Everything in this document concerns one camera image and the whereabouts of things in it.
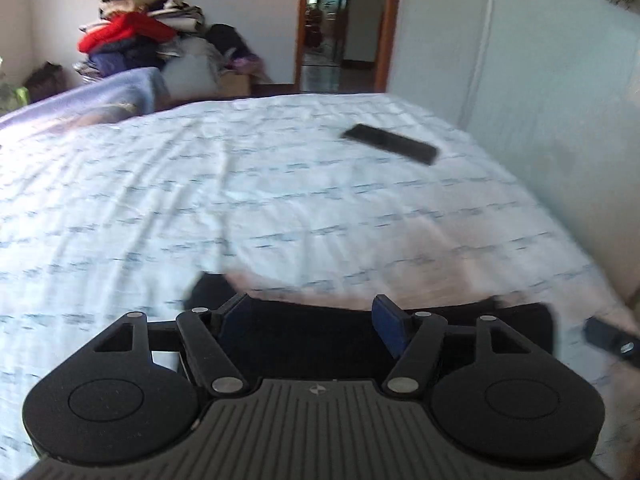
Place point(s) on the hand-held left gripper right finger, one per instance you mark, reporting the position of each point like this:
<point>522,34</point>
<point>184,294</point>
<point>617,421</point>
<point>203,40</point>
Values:
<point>391,325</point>

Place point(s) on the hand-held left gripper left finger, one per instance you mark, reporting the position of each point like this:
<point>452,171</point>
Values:
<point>236,316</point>

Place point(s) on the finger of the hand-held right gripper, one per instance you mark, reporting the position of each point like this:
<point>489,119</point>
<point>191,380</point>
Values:
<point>607,336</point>

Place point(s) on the black pants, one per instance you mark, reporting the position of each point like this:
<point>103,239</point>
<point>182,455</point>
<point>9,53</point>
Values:
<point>310,332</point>

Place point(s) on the bed with white printed sheet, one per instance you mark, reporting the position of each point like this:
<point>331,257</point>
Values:
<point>250,200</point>

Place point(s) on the black remote control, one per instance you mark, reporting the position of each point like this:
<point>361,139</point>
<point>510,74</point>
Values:
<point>391,143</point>

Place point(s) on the cardboard box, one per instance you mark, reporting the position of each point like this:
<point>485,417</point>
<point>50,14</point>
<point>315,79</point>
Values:
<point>235,85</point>

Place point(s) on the patterned brown quilt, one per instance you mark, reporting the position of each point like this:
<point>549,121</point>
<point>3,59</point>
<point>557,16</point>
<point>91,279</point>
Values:
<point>95,117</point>

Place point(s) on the purple blanket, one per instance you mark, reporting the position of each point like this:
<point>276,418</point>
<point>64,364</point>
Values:
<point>115,87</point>

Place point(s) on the pile of clothes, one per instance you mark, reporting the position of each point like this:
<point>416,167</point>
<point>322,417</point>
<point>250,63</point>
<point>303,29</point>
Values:
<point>145,35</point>

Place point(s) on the dark bag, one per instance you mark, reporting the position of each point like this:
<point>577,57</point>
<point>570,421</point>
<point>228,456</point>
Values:
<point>45,80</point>

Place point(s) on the green object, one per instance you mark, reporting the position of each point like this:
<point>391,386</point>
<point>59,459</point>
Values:
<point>21,95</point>

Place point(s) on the wooden door frame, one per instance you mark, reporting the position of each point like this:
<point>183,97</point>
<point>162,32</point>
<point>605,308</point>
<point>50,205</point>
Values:
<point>392,25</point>

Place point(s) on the white wall pipe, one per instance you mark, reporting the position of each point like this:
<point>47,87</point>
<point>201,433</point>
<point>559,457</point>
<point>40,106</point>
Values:
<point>487,35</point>

